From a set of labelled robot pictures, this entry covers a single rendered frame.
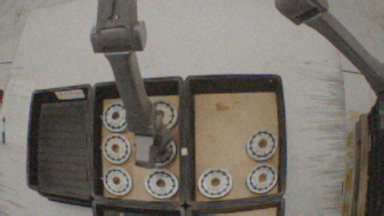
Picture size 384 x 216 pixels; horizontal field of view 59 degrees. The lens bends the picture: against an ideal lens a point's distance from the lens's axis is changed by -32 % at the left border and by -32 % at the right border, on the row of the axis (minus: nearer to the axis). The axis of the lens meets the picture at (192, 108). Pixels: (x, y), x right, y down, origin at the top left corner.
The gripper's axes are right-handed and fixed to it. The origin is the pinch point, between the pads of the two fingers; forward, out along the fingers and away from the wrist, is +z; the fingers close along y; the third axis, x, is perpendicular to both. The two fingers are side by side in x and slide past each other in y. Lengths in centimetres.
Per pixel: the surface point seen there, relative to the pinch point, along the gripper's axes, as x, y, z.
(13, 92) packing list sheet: 77, -35, 18
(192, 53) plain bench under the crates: 21.7, 34.0, 19.7
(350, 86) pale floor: -33, 112, 92
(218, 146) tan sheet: -11.2, 13.2, 4.5
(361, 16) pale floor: -12, 177, 96
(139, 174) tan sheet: -0.8, -10.0, 3.7
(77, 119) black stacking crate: 29.3, -13.9, 4.7
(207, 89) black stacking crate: 2.9, 23.2, 2.5
